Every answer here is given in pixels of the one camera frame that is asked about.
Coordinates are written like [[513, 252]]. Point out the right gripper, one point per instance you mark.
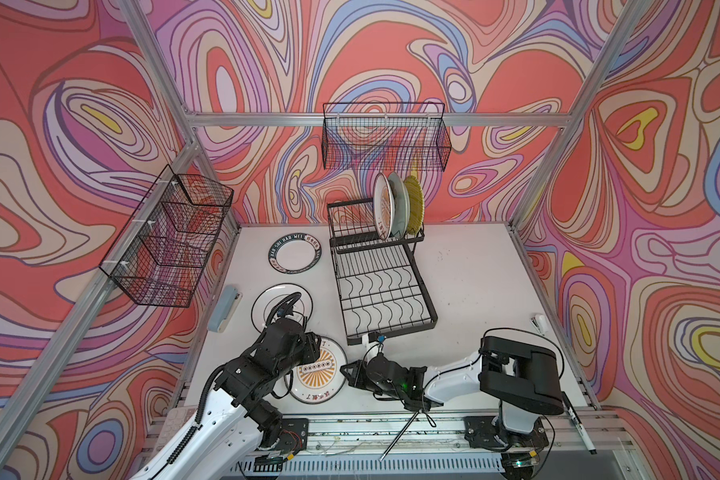
[[359, 368]]

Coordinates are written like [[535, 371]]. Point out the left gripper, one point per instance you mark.
[[310, 348]]

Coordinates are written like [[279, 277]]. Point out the orange sunburst plate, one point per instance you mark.
[[383, 206], [320, 381]]

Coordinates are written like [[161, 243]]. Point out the pale green flower plate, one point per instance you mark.
[[402, 206]]

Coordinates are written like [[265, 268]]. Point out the yellow striped plate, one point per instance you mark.
[[417, 204]]

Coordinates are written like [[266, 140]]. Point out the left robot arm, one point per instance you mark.
[[233, 417]]

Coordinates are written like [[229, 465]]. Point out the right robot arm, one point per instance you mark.
[[523, 377]]

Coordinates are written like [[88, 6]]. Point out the white plate under left gripper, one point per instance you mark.
[[271, 297]]

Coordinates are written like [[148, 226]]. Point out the light blue sponge block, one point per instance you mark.
[[224, 309]]

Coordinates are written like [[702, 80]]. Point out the black rimmed lettered plate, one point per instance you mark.
[[294, 253]]

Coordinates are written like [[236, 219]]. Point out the small white table clip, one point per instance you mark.
[[540, 323]]

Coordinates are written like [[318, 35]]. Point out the black marker pen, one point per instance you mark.
[[578, 424]]

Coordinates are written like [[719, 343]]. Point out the black wire dish rack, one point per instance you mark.
[[380, 288]]

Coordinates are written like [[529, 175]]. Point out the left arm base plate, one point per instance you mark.
[[292, 438]]

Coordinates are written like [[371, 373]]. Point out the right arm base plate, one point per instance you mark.
[[486, 432]]

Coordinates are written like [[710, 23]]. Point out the left wall wire basket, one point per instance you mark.
[[175, 227]]

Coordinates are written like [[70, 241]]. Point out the wall wire basket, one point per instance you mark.
[[385, 135], [175, 227]]

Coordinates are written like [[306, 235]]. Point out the back wall wire basket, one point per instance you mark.
[[385, 135]]

